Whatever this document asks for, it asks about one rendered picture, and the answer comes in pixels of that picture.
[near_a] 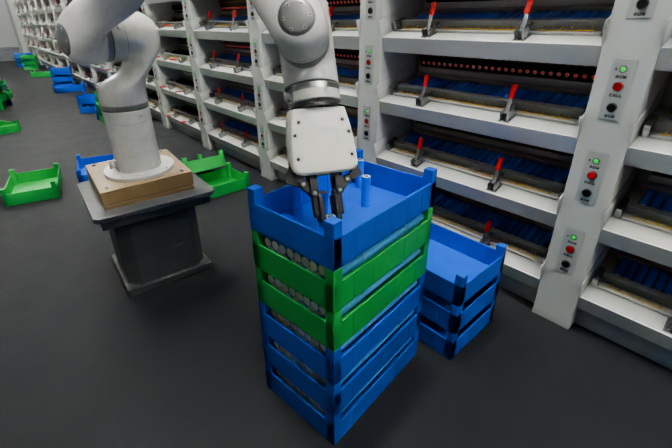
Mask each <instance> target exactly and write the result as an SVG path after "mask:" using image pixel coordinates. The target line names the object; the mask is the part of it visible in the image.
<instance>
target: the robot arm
mask: <svg viewBox="0 0 672 448"><path fill-rule="evenodd" d="M144 1H145V0H73V1H72V2H71V3H70V4H69V5H68V6H67V7H66V8H65V10H64V11H63V12H62V13H61V15H60V16H59V19H58V21H57V24H56V40H57V42H58V45H59V47H60V49H61V51H63V53H64V54H65V55H66V56H67V57H68V58H70V59H72V60H73V61H76V62H79V63H83V64H100V63H109V62H119V61H122V64H121V66H120V68H119V69H118V71H117V72H116V73H115V74H114V75H112V76H111V77H109V78H108V79H106V80H104V81H103V82H102V83H100V84H99V85H98V87H97V97H98V101H99V105H100V108H101V112H102V116H103V120H104V123H105V127H106V131H107V134H108V138H109V142H110V145H111V149H112V153H113V156H114V158H113V160H111V161H110V160H107V161H108V166H107V167H106V168H105V169H104V171H103V172H104V176H105V177H106V178H107V179H109V180H112V181H116V182H136V181H143V180H148V179H152V178H156V177H159V176H161V175H164V174H166V173H167V172H169V171H170V170H172V169H173V167H174V160H173V159H172V158H171V157H168V156H165V155H160V153H159V148H158V144H157V139H156V134H155V130H154V125H153V121H152V116H151V111H150V106H149V102H148V97H147V91H146V80H147V76H148V73H149V71H150V69H151V67H152V65H153V63H154V62H155V60H156V58H157V55H158V53H159V49H160V36H159V32H158V30H157V28H156V26H155V24H154V23H153V21H152V20H151V19H150V18H149V17H147V16H146V15H144V14H142V13H139V12H136V11H137V10H138V9H139V8H140V6H141V5H142V4H143V2H144ZM250 2H251V3H252V5H253V7H254V8H255V10H256V12H257V13H258V15H259V16H260V18H261V20H262V21H263V23H264V25H265V26H266V28H267V30H268V31H269V33H270V35H271V36H272V38H273V40H274V42H275V43H276V45H277V47H278V49H279V54H280V61H281V69H282V76H283V83H284V91H285V92H284V95H283V97H284V101H286V103H287V104H288V109H290V111H288V112H287V116H286V147H287V161H288V169H287V173H286V177H285V181H284V182H285V184H286V185H290V186H293V187H297V188H300V189H301V190H302V191H304V192H305V193H306V194H308V196H309V197H311V202H312V210H313V216H314V218H317V221H318V222H320V223H324V220H326V213H325V206H324V198H323V197H322V196H321V194H320V192H319V187H318V180H317V176H322V175H330V180H331V187H332V191H331V194H332V195H330V196H329V197H330V204H331V212H332V214H334V215H336V218H339V219H341V220H342V214H344V206H343V199H342V193H343V192H344V189H345V188H346V186H347V185H348V184H349V182H350V181H351V180H353V179H355V178H357V177H358V176H360V175H361V174H362V172H361V170H360V168H359V166H358V161H357V153H356V147H355V143H354V138H353V134H352V130H351V126H350V122H349V119H348V116H347V113H346V110H345V108H344V106H339V104H338V103H340V102H341V96H340V89H339V81H338V74H337V66H336V59H335V51H334V44H333V37H332V29H331V22H330V14H329V7H328V2H327V1H326V0H250ZM349 170H350V171H349ZM345 171H349V173H347V174H346V175H344V176H342V173H343V172H345ZM296 177H297V178H304V177H305V178H306V181H305V180H300V179H297V178H296Z"/></svg>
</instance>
